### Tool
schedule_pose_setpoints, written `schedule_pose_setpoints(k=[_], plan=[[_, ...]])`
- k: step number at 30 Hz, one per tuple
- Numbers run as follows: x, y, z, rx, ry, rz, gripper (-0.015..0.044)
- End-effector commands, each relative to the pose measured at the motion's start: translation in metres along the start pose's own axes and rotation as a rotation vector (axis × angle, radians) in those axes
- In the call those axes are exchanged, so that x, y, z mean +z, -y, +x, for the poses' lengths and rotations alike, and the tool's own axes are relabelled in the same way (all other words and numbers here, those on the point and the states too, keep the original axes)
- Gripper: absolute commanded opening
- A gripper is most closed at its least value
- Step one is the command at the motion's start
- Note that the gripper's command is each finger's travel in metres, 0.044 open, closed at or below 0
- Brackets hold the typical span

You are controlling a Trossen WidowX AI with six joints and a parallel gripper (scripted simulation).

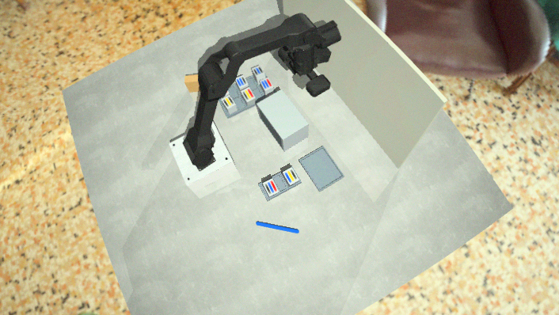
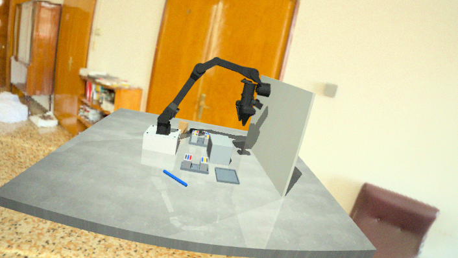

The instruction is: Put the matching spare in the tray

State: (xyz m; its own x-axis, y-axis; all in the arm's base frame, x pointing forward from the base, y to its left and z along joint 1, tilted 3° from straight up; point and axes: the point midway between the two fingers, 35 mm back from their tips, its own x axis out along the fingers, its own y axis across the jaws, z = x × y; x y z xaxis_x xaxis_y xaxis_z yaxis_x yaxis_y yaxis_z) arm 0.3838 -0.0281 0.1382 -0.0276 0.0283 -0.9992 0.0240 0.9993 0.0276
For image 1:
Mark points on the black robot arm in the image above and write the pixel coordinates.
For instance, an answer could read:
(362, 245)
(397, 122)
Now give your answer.
(297, 33)

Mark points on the tan cardboard box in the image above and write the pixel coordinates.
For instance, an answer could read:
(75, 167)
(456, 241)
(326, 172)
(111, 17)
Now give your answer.
(192, 83)

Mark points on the white flat panel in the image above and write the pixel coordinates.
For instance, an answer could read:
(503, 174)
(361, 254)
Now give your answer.
(385, 91)

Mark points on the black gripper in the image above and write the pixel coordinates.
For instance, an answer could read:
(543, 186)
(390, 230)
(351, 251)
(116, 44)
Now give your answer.
(317, 84)

